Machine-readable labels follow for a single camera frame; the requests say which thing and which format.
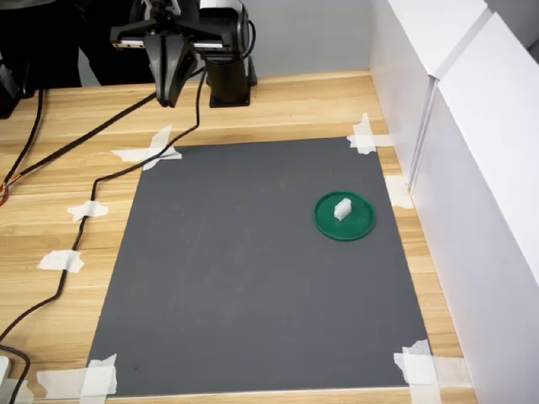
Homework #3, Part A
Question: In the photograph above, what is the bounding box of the black box device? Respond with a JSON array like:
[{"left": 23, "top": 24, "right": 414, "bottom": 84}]
[{"left": 0, "top": 62, "right": 23, "bottom": 120}]

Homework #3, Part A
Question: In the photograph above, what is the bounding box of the white tape over cable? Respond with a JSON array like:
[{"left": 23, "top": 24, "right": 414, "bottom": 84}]
[
  {"left": 67, "top": 200, "right": 109, "bottom": 223},
  {"left": 37, "top": 249, "right": 85, "bottom": 274}
]

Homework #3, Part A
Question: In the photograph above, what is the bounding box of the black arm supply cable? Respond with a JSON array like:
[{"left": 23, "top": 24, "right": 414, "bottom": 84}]
[{"left": 0, "top": 90, "right": 163, "bottom": 207}]

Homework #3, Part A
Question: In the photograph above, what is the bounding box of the small white plastic terminal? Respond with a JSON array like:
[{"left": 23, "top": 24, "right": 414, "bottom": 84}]
[{"left": 334, "top": 197, "right": 353, "bottom": 221}]

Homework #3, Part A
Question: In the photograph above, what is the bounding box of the thin black camera cable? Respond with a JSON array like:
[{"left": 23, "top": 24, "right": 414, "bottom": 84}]
[{"left": 0, "top": 66, "right": 210, "bottom": 342}]

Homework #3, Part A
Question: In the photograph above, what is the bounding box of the dark grey mat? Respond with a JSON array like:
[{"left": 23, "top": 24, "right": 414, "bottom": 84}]
[{"left": 85, "top": 136, "right": 433, "bottom": 399}]

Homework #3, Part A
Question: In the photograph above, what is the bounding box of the white tape patch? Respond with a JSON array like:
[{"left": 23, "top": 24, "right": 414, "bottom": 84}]
[
  {"left": 346, "top": 112, "right": 395, "bottom": 156},
  {"left": 0, "top": 377, "right": 35, "bottom": 404},
  {"left": 109, "top": 125, "right": 184, "bottom": 172},
  {"left": 35, "top": 353, "right": 119, "bottom": 401},
  {"left": 384, "top": 175, "right": 416, "bottom": 210},
  {"left": 392, "top": 338, "right": 473, "bottom": 404}
]

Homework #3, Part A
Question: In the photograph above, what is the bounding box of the round green lid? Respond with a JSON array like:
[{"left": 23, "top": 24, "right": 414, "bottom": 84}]
[{"left": 313, "top": 191, "right": 376, "bottom": 243}]

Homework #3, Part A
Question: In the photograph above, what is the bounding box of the black looped cable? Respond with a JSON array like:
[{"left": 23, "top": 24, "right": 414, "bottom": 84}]
[{"left": 0, "top": 343, "right": 33, "bottom": 404}]

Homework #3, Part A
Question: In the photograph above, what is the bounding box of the white partition panel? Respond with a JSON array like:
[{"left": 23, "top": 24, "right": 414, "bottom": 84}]
[
  {"left": 368, "top": 0, "right": 494, "bottom": 190},
  {"left": 410, "top": 10, "right": 539, "bottom": 404}
]

